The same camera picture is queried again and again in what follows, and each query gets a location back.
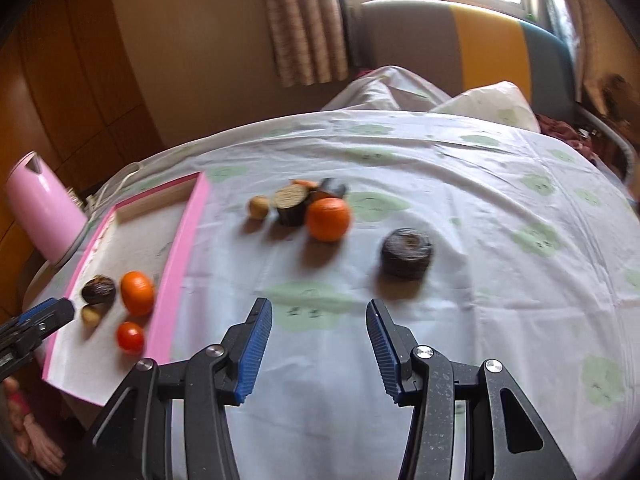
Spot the pink electric kettle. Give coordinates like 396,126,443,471
5,151,96,267

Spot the dark brown water chestnut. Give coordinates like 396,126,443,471
81,274,117,306

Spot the small orange mandarin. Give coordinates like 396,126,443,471
120,270,156,317

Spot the white green-patterned tablecloth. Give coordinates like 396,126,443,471
30,107,640,480

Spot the large orange mandarin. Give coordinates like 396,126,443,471
306,197,352,242

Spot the white pillow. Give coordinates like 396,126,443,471
430,81,543,133

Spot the beige patterned curtain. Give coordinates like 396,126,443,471
257,0,351,88

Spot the pink cardboard box tray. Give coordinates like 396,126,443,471
41,171,211,407

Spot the white kettle cord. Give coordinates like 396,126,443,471
90,160,145,211

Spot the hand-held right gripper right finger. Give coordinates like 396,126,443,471
365,299,579,480

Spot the white crumpled sheet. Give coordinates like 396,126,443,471
320,65,451,113

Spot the small red tomato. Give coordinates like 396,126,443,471
116,321,146,356

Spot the grey yellow teal sofa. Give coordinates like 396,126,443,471
360,0,581,111

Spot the small dark sugarcane chunk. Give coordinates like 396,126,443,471
315,177,348,201

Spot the beige side curtain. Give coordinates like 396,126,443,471
550,0,640,103

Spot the grey metal chair frame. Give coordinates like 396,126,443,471
580,105,635,181

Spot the dark sugarcane piece tan top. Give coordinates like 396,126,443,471
272,184,310,227

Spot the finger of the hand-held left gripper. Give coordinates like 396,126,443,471
0,297,76,335
0,327,53,377

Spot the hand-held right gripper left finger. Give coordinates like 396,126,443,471
75,297,274,480

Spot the dark red cloth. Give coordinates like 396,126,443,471
537,112,596,161

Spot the dark round sugarcane piece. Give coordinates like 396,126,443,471
380,228,435,280

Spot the wooden cabinet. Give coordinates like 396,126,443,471
0,0,166,311

